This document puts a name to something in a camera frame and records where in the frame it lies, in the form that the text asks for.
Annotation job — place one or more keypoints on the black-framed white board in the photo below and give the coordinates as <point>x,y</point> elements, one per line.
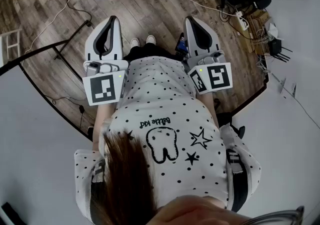
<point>30,144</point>

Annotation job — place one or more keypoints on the black router with antennas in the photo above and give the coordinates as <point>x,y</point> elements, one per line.
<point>275,46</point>

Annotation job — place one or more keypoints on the person's left forearm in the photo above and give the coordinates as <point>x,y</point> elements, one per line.
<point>105,119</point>

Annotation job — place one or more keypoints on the white canvas shoe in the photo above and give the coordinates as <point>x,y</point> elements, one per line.
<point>151,39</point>
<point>135,42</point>

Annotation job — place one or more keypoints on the black trousers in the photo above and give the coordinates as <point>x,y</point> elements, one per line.
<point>150,50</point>

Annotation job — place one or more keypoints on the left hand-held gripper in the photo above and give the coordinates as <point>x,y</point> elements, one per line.
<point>102,89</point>

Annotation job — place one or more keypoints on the white stool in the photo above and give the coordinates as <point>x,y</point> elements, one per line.
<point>10,44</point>

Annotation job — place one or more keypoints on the cardboard box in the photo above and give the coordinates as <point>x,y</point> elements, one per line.
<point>257,21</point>

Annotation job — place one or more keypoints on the eyeglasses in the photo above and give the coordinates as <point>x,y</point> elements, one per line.
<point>298,212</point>

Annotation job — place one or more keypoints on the white crumpled paper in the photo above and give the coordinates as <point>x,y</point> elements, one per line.
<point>272,30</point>

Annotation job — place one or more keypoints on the white polka dot shirt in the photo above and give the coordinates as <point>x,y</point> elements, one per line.
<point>162,99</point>

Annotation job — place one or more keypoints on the black phone with blue screen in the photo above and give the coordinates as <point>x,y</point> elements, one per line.
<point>182,45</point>

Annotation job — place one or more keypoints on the person's head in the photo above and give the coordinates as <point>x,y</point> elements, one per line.
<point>195,211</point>

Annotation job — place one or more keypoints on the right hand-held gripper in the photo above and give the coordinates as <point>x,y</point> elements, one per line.
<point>217,76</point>

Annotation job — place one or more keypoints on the person's right forearm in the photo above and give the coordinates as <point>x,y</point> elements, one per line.
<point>207,104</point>

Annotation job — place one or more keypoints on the white paper sheet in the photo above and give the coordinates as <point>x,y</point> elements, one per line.
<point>287,87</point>

